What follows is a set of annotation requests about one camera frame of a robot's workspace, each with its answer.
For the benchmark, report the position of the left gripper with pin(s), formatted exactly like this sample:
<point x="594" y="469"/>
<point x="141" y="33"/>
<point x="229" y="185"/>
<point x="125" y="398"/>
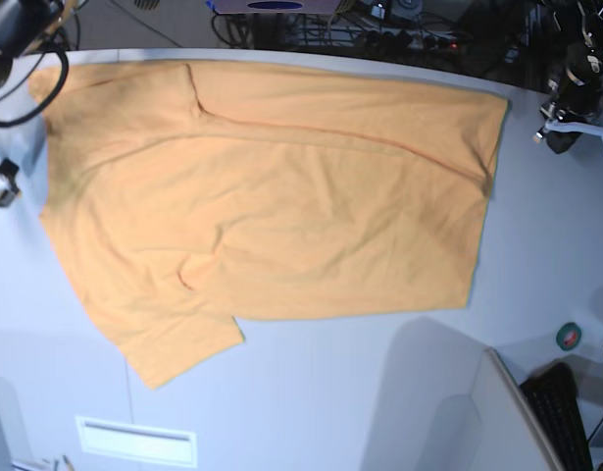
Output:
<point x="574" y="107"/>

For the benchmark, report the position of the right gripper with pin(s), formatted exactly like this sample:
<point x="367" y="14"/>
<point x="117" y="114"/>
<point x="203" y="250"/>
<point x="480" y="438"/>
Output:
<point x="9" y="171"/>

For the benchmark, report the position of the orange t-shirt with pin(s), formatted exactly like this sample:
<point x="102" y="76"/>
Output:
<point x="183" y="196"/>

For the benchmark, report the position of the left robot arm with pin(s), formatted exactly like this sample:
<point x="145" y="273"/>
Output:
<point x="577" y="26"/>

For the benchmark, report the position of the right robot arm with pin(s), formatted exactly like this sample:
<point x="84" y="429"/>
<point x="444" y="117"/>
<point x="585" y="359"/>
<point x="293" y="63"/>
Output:
<point x="28" y="26"/>

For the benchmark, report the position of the green tape roll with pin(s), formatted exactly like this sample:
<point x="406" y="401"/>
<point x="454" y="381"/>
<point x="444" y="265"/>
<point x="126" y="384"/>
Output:
<point x="569" y="336"/>

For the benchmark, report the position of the black power strip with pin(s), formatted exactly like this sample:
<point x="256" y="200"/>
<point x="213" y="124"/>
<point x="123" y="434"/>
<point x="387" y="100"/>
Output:
<point x="415" y="39"/>

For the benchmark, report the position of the black keyboard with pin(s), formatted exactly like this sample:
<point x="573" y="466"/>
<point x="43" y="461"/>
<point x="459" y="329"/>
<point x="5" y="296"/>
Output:
<point x="552" y="397"/>

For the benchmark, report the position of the white partition board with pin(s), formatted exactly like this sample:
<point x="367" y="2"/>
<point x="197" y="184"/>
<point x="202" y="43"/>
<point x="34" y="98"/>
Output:
<point x="510" y="435"/>

